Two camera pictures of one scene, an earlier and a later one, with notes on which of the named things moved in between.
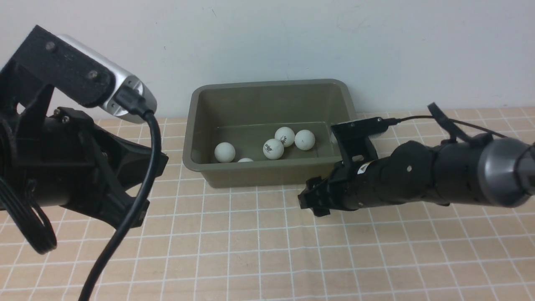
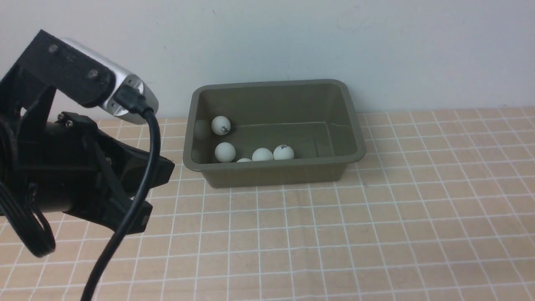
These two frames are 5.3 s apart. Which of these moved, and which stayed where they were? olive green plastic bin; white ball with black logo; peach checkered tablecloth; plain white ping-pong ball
Moved: white ball with black logo; plain white ping-pong ball
Stayed: peach checkered tablecloth; olive green plastic bin
